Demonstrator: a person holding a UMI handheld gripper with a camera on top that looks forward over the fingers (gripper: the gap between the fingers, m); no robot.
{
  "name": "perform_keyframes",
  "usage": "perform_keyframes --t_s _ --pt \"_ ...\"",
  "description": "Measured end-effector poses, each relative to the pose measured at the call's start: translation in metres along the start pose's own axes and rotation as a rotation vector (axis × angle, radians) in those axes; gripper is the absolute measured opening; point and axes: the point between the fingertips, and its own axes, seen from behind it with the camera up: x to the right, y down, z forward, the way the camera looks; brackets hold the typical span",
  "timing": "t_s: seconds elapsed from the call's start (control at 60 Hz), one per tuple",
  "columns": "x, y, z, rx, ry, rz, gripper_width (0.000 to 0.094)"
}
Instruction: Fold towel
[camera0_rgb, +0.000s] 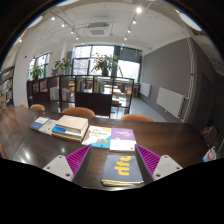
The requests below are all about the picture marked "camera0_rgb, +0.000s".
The yellowish flat book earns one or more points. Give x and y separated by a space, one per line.
68 139

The brown chair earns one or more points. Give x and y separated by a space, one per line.
209 135

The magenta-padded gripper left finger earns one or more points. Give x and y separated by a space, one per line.
78 160

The large white radiator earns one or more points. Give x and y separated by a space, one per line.
170 101

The medium potted plant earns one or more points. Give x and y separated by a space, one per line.
62 65

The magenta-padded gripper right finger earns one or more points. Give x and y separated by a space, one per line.
149 160

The tall wall bookshelf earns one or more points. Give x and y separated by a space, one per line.
6 88

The ceiling air conditioner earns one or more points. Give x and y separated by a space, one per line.
97 30

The ceiling spot lights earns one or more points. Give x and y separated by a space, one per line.
138 10

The blue and white box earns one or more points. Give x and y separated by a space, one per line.
210 155

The small white radiator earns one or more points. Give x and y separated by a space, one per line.
145 89

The large cream-cover book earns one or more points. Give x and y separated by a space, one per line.
71 122

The grey towel with yellow letters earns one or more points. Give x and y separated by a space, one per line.
121 170

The large potted plant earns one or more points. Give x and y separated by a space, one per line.
104 63

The colourful illustrated book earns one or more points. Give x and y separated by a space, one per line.
97 136

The small potted plant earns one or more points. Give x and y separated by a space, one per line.
36 71

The orange chair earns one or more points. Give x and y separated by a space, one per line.
136 118
37 107
22 105
78 112
2 151

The white-cover thin book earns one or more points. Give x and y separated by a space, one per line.
48 127

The dark open shelf unit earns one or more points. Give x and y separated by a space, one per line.
93 103

